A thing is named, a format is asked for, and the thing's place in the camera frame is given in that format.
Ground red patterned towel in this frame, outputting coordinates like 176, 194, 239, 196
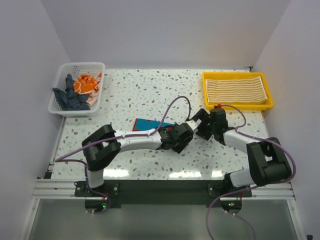
132, 118, 174, 132

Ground yellow plastic tray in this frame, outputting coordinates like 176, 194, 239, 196
202, 72, 274, 111

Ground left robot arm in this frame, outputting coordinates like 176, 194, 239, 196
81, 120, 197, 197

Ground yellow striped Doraemon towel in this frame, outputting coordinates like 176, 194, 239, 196
205, 76, 268, 104

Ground orange white patterned cloth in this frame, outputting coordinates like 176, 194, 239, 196
73, 72, 102, 107

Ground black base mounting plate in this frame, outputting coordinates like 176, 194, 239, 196
73, 179, 252, 210

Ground dark grey towel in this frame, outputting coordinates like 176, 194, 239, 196
52, 74, 90, 111

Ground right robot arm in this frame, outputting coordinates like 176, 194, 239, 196
190, 106, 293, 197

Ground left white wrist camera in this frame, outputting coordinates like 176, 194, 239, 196
185, 120, 198, 131

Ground white plastic laundry basket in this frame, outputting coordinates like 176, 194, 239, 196
48, 62, 106, 117

